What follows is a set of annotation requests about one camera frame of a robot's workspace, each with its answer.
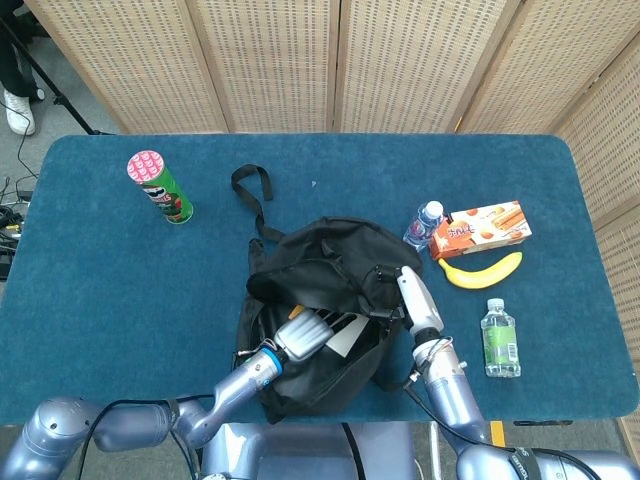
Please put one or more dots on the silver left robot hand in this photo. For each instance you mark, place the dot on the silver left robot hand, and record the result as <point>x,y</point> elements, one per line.
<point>302,335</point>

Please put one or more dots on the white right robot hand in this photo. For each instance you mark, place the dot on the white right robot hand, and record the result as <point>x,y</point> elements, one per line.
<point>420,300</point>

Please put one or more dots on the black fabric backpack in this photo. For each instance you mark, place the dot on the black fabric backpack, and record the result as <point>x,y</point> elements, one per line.
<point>325,260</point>

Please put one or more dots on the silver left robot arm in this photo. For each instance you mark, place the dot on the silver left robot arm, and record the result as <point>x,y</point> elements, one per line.
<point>225,395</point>

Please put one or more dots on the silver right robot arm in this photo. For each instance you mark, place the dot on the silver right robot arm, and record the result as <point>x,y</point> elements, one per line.
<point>450,395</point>

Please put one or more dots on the yellow banana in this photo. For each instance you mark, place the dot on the yellow banana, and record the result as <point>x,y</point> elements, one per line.
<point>480,279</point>

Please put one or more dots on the clear bottle purple label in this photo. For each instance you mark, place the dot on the clear bottle purple label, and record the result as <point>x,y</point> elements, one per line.
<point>420,230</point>

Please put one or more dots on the orange biscuit box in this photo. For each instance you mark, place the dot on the orange biscuit box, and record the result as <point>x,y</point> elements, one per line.
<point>480,235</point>

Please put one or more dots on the clear bottle green label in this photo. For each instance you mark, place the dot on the clear bottle green label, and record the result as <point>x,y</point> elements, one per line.
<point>500,345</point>

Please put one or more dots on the silver robot torso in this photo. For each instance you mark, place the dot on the silver robot torso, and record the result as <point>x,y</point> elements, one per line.
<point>300,452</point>

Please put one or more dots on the blue table cloth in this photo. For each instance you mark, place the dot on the blue table cloth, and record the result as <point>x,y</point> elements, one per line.
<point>125,310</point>

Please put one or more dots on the green Pringles can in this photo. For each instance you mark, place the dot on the green Pringles can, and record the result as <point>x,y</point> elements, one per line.
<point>167,197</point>

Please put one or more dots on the wicker folding screen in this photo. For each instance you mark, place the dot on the wicker folding screen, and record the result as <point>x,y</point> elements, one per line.
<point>275,60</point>

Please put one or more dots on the black tripod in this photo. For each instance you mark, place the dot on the black tripod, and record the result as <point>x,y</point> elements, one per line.
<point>55,95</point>

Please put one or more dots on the white sneaker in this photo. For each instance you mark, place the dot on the white sneaker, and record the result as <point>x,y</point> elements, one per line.
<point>20,114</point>

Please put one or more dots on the dark trouser leg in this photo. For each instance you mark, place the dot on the dark trouser leg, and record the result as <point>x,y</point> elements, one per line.
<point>15,60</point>

